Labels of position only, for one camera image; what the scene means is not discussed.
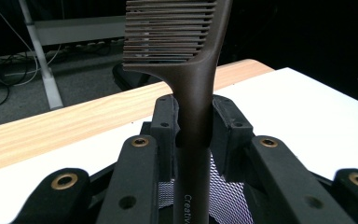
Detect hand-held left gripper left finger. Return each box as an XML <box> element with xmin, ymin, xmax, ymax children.
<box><xmin>96</xmin><ymin>94</ymin><xmax>181</xmax><ymax>224</ymax></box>

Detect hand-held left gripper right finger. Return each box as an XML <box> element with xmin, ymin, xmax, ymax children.
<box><xmin>211</xmin><ymin>94</ymin><xmax>355</xmax><ymax>224</ymax></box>

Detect black mesh cup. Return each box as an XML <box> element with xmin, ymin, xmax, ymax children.
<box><xmin>158</xmin><ymin>153</ymin><xmax>255</xmax><ymax>224</ymax></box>

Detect dark brown handled comb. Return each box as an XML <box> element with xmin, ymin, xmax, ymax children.
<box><xmin>122</xmin><ymin>0</ymin><xmax>234</xmax><ymax>224</ymax></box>

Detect white board mat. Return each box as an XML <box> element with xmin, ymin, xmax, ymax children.
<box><xmin>0</xmin><ymin>66</ymin><xmax>358</xmax><ymax>224</ymax></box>

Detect light wooden table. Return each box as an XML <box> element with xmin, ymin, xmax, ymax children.
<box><xmin>0</xmin><ymin>59</ymin><xmax>275</xmax><ymax>175</ymax></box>

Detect white power strip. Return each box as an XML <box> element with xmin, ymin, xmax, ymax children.
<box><xmin>59</xmin><ymin>38</ymin><xmax>125</xmax><ymax>54</ymax></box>

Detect white floor cable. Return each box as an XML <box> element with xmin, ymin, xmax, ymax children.
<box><xmin>0</xmin><ymin>0</ymin><xmax>63</xmax><ymax>88</ymax></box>

